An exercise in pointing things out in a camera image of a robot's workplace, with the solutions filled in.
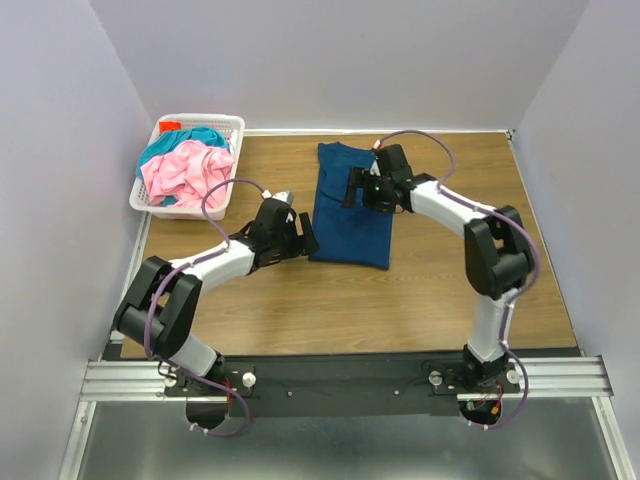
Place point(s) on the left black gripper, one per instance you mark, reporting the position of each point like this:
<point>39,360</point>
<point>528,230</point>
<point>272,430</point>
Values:
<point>303,245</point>

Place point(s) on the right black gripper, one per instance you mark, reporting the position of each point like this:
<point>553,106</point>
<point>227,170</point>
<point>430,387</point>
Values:
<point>361,178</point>

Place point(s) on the dark blue t shirt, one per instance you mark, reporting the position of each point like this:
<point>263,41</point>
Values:
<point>356,235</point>

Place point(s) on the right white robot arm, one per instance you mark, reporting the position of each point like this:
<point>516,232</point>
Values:
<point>501,260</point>

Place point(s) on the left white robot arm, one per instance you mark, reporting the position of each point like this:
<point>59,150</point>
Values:
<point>159,306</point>

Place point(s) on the pink t shirt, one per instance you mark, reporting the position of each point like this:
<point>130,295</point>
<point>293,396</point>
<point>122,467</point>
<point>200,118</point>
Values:
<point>181,178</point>

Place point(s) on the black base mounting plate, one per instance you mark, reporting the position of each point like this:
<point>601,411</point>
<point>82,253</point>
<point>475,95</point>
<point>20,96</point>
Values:
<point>437,383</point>

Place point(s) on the teal t shirt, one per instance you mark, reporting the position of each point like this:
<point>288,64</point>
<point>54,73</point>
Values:
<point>168,141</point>

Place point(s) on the orange cloth in basket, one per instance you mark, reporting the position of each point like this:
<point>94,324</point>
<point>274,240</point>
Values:
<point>168,126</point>

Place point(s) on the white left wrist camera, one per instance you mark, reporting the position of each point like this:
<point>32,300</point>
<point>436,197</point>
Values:
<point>285,196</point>

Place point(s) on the aluminium frame rail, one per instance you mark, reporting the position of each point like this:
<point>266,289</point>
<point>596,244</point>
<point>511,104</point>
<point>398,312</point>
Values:
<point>564,378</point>

